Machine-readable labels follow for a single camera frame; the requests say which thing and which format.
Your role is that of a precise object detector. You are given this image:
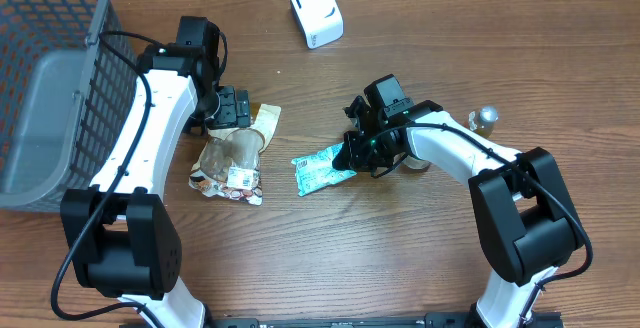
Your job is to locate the green white can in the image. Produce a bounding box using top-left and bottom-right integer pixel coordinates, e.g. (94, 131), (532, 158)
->
(403, 156), (431, 170)

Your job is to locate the brown white snack bag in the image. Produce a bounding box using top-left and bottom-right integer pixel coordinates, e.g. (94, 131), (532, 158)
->
(189, 103), (282, 206)

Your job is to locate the mint green tissue pack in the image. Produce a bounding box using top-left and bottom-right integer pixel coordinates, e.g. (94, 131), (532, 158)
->
(291, 143), (357, 197)

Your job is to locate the yellow drink bottle grey cap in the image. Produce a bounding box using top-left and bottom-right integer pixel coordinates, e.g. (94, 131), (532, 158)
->
(467, 106), (499, 138)

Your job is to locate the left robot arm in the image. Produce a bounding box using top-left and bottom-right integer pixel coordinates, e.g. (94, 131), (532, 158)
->
(50, 16), (250, 327)

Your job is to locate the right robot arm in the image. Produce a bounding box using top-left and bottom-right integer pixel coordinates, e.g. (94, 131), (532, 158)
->
(333, 74), (593, 327)

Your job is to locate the white barcode scanner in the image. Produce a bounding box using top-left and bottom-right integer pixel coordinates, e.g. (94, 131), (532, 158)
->
(290, 0), (344, 49)

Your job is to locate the dark grey plastic basket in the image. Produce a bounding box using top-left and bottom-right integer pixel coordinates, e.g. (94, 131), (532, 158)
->
(1, 0), (137, 212)

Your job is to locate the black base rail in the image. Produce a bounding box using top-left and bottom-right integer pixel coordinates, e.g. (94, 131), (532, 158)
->
(119, 310), (565, 328)

